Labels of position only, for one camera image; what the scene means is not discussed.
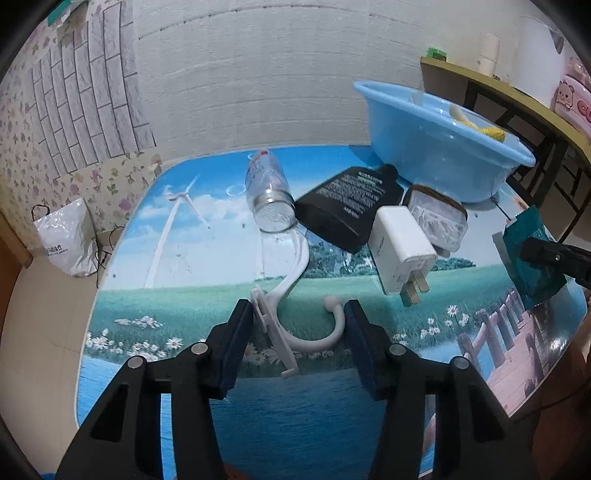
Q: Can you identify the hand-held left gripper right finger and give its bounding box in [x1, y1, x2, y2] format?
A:
[344, 299, 539, 480]

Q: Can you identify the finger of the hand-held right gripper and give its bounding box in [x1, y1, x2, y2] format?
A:
[519, 236, 591, 291]

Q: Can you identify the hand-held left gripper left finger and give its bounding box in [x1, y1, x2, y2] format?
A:
[55, 299, 254, 480]

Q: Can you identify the teal snack packet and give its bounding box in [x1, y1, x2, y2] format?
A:
[502, 206, 568, 310]

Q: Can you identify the white plastic hook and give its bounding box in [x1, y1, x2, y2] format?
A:
[249, 231, 345, 379]

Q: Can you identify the white charger plug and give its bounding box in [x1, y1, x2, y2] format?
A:
[368, 206, 438, 306]

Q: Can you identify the clear cotton swab box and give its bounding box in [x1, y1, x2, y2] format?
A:
[404, 185, 469, 259]

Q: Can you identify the white and yellow plush toy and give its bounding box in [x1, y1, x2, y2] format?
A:
[448, 102, 511, 143]

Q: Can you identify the black bottle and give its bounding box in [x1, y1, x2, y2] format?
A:
[294, 165, 407, 254]

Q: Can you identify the clear glass bottle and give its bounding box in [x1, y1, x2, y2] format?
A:
[245, 150, 297, 234]

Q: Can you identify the light blue plastic basin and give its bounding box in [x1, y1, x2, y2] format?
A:
[353, 79, 536, 204]

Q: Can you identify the scenery printed desktop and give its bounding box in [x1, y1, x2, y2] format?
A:
[74, 143, 589, 480]

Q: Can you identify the pink cartoon container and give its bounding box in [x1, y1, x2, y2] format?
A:
[551, 58, 591, 134]

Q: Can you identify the yellow folding table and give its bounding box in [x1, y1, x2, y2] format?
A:
[420, 56, 591, 241]

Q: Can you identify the white tall appliance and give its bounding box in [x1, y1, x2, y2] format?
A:
[512, 14, 566, 109]

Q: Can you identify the white plastic bag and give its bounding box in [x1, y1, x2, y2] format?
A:
[31, 198, 99, 278]

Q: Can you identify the stack of paper cups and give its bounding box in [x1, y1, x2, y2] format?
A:
[478, 33, 502, 77]

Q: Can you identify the black cable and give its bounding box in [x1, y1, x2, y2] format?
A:
[92, 226, 125, 287]

